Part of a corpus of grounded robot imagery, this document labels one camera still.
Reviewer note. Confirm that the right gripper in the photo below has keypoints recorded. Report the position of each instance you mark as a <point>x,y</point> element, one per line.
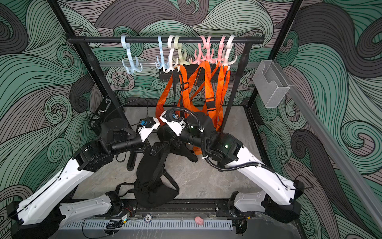
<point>168,133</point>

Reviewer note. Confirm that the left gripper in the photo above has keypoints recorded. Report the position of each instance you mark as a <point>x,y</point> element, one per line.
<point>147,145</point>

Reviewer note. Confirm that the black bag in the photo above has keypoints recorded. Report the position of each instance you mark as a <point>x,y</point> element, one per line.
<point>165,134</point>
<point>153,186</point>

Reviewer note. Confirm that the orange backpack bag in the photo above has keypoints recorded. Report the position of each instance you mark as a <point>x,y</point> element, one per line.
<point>210,103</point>

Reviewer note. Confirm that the rust red bag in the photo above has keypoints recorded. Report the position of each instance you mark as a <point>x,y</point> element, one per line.
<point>197,150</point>

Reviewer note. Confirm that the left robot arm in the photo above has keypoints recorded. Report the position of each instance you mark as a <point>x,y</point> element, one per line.
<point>42,214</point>

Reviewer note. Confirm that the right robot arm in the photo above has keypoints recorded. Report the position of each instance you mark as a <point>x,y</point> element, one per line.
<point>224,152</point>

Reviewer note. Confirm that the white hook left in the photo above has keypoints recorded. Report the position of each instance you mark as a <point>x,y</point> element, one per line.
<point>172,65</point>

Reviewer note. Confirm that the white hook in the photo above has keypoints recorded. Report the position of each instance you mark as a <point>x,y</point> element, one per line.
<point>172,65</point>
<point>229,46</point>

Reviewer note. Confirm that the light blue hook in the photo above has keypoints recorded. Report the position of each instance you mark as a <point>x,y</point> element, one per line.
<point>160,63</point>
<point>133,66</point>

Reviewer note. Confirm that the pink hook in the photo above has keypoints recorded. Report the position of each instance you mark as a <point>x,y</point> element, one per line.
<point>207,46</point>
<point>219,57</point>
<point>198,56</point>

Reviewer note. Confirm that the white hook rightmost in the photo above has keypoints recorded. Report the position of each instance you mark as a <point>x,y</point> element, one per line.
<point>229,46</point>

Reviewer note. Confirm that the pale green hook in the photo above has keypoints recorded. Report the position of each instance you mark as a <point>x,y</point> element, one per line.
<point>182,57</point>

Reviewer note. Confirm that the light blue hook leftmost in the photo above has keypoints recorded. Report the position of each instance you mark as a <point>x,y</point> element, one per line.
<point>133,66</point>

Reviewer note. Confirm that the front poker chip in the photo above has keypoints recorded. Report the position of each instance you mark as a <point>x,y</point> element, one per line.
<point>148,218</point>

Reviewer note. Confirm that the pink small object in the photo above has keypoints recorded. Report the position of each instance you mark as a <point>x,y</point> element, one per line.
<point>199,221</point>

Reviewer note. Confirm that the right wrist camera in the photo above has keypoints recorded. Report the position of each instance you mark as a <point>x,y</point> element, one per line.
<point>173,121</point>

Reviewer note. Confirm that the clear mesh wall bin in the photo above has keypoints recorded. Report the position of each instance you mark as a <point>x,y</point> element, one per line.
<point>270,81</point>

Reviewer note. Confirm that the white slotted cable duct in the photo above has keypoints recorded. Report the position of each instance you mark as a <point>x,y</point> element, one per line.
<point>153,225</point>

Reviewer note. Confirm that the aluminium wall rail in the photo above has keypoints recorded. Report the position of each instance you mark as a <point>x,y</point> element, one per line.
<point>335,151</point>

